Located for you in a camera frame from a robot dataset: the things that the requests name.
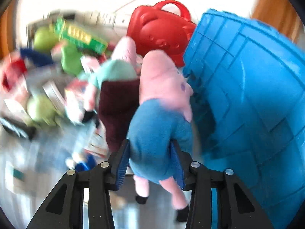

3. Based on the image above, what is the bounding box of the long green medicine box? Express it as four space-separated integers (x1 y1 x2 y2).
54 16 108 54

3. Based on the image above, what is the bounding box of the maroon cloth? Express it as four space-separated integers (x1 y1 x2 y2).
97 79 140 152

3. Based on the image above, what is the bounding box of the red dress pig plush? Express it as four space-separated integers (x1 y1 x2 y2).
1 57 27 92

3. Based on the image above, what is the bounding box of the blue dress pig plush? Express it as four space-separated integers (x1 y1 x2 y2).
127 50 193 222

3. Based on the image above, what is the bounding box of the red bear-shaped toy case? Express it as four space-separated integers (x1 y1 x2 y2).
127 0 197 68

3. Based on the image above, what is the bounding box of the green frog plush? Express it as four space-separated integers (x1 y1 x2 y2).
33 25 83 76

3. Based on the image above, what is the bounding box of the small green plush ball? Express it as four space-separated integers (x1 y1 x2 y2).
26 95 57 126

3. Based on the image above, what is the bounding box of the blue plastic storage crate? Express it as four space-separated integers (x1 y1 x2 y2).
183 9 304 228

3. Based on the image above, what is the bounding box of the teal dress pig plush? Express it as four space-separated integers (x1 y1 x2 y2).
78 36 144 111

